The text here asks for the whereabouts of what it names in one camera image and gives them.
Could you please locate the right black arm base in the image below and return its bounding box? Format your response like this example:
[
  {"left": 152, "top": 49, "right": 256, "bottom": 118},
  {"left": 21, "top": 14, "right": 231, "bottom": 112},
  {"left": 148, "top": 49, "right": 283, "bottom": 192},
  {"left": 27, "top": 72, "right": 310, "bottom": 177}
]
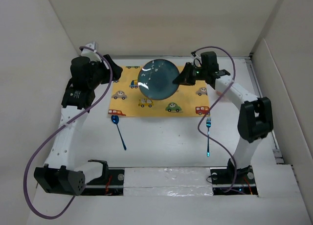
[{"left": 206, "top": 167, "right": 258, "bottom": 196}]

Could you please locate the yellow car-print cloth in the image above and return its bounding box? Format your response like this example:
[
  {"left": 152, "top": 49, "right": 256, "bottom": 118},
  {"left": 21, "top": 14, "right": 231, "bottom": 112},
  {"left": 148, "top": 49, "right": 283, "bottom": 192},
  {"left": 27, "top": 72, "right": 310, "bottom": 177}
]
[{"left": 108, "top": 66, "right": 210, "bottom": 117}]

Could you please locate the dark teal ceramic plate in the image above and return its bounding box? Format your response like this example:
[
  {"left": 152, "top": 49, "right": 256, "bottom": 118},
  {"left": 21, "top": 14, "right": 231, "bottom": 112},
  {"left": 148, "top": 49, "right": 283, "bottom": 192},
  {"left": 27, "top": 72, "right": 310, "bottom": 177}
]
[{"left": 137, "top": 59, "right": 179, "bottom": 100}]

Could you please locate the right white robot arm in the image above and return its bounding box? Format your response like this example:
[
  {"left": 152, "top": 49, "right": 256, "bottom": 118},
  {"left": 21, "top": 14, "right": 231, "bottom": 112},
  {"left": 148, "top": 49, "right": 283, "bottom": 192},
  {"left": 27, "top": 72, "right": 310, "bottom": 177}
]
[{"left": 173, "top": 51, "right": 273, "bottom": 183}]

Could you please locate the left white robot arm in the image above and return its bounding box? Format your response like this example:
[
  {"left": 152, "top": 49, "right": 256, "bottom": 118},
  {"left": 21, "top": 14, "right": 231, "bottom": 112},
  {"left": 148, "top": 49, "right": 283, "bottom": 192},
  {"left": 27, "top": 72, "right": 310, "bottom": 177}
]
[{"left": 34, "top": 54, "right": 123, "bottom": 196}]

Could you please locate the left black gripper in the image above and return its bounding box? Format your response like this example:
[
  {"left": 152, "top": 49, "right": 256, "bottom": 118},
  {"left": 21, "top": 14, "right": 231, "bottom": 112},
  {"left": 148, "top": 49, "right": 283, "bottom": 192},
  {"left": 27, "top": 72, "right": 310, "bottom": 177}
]
[{"left": 88, "top": 55, "right": 122, "bottom": 89}]

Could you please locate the blue metal spoon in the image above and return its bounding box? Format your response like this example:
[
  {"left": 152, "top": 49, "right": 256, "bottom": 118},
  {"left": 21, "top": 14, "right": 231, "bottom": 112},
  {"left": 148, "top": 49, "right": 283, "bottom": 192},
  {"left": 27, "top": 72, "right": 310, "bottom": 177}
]
[{"left": 111, "top": 115, "right": 127, "bottom": 151}]

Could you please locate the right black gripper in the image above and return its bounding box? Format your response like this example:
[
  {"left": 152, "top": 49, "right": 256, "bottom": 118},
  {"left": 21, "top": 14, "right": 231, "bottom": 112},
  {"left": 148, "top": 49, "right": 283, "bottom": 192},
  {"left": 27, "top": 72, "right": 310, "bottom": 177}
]
[{"left": 173, "top": 62, "right": 208, "bottom": 86}]

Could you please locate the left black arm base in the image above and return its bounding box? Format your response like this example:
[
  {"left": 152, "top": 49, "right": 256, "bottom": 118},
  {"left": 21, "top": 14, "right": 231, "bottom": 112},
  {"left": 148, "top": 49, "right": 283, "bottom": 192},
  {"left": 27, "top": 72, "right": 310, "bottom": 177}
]
[{"left": 81, "top": 168, "right": 125, "bottom": 196}]

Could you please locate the blue metal fork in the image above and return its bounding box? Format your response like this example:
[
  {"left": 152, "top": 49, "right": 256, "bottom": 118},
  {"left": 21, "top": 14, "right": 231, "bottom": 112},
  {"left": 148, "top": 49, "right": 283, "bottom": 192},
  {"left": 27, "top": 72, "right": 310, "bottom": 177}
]
[{"left": 206, "top": 115, "right": 211, "bottom": 157}]

